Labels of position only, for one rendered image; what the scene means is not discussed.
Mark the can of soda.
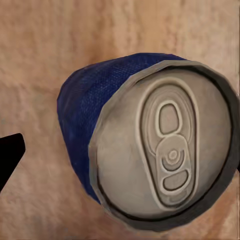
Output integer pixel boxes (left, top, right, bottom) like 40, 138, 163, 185
56, 52, 240, 234

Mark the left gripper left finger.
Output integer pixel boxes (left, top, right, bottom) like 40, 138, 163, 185
0, 133, 26, 192

